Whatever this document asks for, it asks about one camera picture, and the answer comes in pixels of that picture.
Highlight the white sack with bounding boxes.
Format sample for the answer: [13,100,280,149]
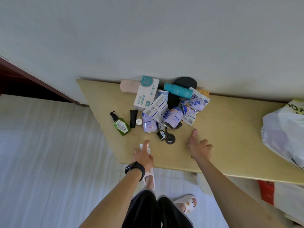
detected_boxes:
[273,182,304,226]

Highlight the black tube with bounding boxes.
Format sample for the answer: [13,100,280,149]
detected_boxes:
[130,110,139,129]

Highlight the person's right hand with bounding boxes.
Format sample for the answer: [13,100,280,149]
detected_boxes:
[187,130,213,161]

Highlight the white slipper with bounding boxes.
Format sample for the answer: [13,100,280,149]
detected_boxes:
[142,167,156,191]
[173,194,198,214]

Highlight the small white box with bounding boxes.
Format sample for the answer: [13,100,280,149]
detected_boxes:
[139,143,152,155]

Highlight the green pump bottle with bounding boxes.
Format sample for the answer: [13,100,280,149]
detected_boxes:
[109,111,131,136]

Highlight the small black box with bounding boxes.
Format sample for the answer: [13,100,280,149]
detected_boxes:
[156,130,168,142]

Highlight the white plastic bag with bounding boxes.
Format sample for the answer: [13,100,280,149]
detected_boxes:
[261,99,304,169]

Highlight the white and blue can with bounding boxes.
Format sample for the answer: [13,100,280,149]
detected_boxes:
[142,113,158,133]
[190,97,205,112]
[163,106,184,129]
[157,90,169,104]

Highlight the teal bottle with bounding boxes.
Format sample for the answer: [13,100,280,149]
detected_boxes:
[163,83,193,99]

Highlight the white and blue packet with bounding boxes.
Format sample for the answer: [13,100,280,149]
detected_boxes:
[181,102,200,127]
[189,87,211,108]
[144,93,169,123]

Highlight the person's right forearm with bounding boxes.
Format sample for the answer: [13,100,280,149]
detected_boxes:
[194,157,286,228]

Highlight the black smartwatch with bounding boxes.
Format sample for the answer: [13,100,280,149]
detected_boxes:
[125,161,146,182]

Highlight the pink oblong case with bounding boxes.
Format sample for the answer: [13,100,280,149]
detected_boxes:
[120,79,141,94]

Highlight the person's left forearm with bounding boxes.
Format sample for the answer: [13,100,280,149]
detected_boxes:
[79,170,143,228]

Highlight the person's left hand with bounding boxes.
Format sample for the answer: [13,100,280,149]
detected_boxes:
[133,140,154,173]

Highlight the white box with teal label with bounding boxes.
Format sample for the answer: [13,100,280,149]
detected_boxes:
[133,75,160,111]

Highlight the red plastic bag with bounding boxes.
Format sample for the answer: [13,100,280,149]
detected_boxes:
[257,180,276,206]

